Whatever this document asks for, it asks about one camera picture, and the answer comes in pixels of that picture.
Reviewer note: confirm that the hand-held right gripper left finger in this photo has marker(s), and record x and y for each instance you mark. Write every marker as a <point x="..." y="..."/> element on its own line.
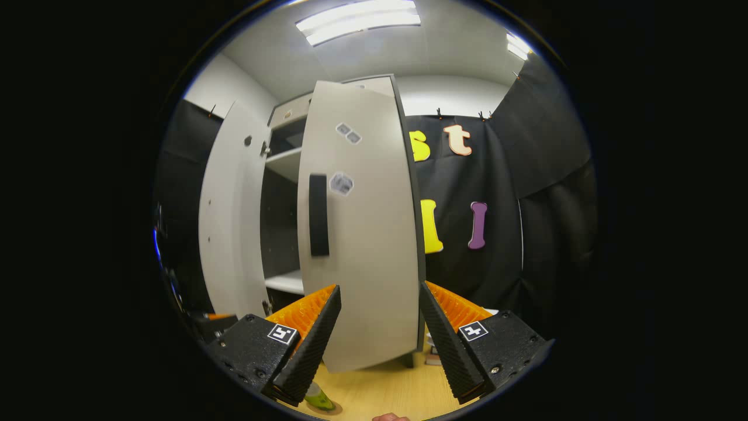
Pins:
<point x="310" y="356"/>

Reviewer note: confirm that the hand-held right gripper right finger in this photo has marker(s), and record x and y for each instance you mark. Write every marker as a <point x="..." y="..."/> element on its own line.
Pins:
<point x="447" y="345"/>

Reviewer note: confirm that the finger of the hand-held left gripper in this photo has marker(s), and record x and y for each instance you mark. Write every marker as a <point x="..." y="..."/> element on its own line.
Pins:
<point x="219" y="327"/>

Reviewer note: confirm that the green label bottle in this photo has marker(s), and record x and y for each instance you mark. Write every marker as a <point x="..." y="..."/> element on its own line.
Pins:
<point x="320" y="399"/>

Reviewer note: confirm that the round wooden coaster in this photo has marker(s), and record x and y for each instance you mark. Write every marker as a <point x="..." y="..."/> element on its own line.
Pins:
<point x="335" y="411"/>

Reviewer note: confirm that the grey cabinet door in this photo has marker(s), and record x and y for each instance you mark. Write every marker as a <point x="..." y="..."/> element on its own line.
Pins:
<point x="374" y="234"/>
<point x="234" y="222"/>

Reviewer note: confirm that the grey cabinet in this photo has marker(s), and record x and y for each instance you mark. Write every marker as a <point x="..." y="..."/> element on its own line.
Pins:
<point x="286" y="164"/>

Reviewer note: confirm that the small printed cards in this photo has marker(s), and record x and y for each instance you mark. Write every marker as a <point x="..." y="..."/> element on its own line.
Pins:
<point x="433" y="351"/>

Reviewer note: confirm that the black backdrop cloth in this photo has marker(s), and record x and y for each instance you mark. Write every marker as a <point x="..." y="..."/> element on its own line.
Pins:
<point x="526" y="234"/>

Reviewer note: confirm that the small ceiling light panel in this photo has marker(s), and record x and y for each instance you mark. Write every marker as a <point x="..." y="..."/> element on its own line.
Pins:
<point x="518" y="47"/>

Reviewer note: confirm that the large ceiling light panel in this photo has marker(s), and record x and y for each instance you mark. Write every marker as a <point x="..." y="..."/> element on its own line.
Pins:
<point x="359" y="20"/>

